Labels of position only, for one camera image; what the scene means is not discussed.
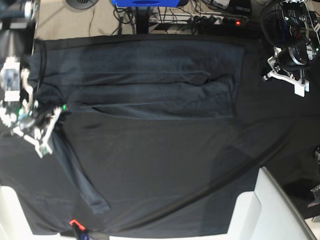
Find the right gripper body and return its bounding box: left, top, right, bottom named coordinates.
left=4, top=106, right=54, bottom=137

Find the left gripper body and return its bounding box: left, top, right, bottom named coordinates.
left=267, top=46, right=313, bottom=72

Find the dark grey T-shirt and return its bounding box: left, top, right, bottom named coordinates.
left=22, top=41, right=246, bottom=215

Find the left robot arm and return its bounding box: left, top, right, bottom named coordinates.
left=259, top=0, right=320, bottom=84

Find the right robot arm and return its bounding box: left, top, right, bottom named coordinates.
left=0, top=0, right=66, bottom=140

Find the black table cloth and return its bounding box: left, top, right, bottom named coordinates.
left=0, top=35, right=320, bottom=238

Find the round grey floor base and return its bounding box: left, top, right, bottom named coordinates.
left=66, top=0, right=98, bottom=10

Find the white panel left corner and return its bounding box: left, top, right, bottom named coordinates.
left=0, top=186, right=61, bottom=240

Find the white power strip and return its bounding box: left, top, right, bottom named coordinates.
left=149, top=12, right=247, bottom=27

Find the blue plastic box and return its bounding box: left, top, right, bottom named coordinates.
left=111, top=0, right=181, bottom=8

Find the red blue clamp bottom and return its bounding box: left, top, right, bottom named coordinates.
left=69, top=219, right=91, bottom=240

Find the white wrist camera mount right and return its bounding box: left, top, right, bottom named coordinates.
left=11, top=106, right=63, bottom=159

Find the black table leg post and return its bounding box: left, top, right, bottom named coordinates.
left=133, top=7, right=154, bottom=35

